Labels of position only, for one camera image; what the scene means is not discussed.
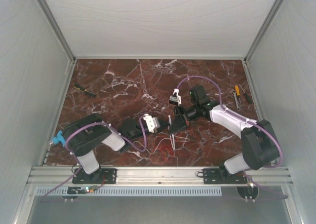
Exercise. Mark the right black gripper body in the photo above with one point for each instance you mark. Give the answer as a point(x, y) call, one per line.
point(189, 113)

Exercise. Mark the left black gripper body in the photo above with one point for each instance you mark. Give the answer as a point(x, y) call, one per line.
point(158, 130)

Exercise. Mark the long white zip tie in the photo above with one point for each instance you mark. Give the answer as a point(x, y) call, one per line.
point(172, 128)

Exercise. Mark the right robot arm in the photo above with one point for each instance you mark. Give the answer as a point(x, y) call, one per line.
point(258, 139)

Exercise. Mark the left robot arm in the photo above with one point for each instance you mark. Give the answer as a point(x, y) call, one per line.
point(84, 135)

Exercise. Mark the silver wrench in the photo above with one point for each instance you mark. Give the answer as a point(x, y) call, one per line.
point(236, 100)

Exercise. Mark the small circuit board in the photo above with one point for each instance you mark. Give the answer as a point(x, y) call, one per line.
point(90, 189)

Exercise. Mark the blue plastic fitting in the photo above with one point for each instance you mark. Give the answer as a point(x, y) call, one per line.
point(58, 139)

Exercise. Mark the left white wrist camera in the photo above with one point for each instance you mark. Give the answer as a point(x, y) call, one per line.
point(152, 123)

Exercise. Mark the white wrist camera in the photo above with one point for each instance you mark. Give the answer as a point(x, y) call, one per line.
point(175, 98)
point(152, 123)

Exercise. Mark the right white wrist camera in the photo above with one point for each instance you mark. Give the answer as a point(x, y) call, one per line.
point(175, 98)

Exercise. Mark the yellow handled screwdriver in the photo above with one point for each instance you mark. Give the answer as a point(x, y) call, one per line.
point(237, 90)

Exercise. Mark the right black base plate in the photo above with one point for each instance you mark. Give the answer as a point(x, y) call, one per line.
point(220, 176)

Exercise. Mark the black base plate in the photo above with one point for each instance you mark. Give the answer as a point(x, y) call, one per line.
point(220, 176)
point(100, 176)

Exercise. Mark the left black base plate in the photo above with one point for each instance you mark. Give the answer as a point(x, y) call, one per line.
point(100, 176)

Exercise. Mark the slotted grey cable duct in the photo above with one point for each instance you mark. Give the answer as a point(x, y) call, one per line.
point(132, 191)

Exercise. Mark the aluminium front rail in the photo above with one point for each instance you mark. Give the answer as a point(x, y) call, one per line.
point(156, 176)

